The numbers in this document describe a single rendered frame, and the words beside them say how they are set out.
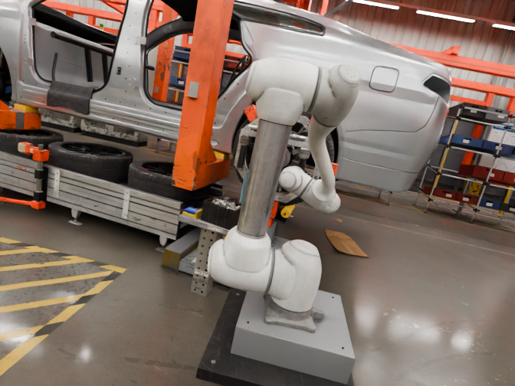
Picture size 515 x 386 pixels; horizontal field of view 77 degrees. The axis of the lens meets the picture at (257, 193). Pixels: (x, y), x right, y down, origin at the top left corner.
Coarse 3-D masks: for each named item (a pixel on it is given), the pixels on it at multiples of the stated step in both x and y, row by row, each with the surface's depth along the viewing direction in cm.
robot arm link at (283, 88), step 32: (256, 64) 90; (288, 64) 89; (256, 96) 93; (288, 96) 90; (288, 128) 96; (256, 160) 99; (256, 192) 101; (256, 224) 104; (224, 256) 107; (256, 256) 105; (256, 288) 109
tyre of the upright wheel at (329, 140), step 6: (306, 114) 200; (246, 120) 211; (330, 138) 200; (234, 144) 215; (330, 144) 200; (234, 150) 216; (330, 150) 200; (234, 156) 217; (330, 156) 201; (234, 162) 217; (240, 180) 219; (294, 198) 211; (300, 198) 210; (282, 204) 215; (288, 204) 214
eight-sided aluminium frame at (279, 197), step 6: (258, 120) 200; (300, 120) 193; (306, 120) 193; (306, 126) 193; (240, 138) 205; (240, 144) 206; (246, 168) 213; (240, 174) 209; (318, 174) 197; (276, 192) 210; (276, 198) 206; (282, 198) 204; (288, 198) 204
